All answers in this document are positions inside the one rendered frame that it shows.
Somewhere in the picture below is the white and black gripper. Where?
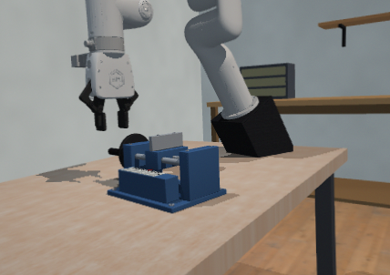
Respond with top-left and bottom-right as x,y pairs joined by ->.
78,50 -> 139,131

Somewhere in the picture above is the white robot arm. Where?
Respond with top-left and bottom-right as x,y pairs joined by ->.
84,0 -> 259,119

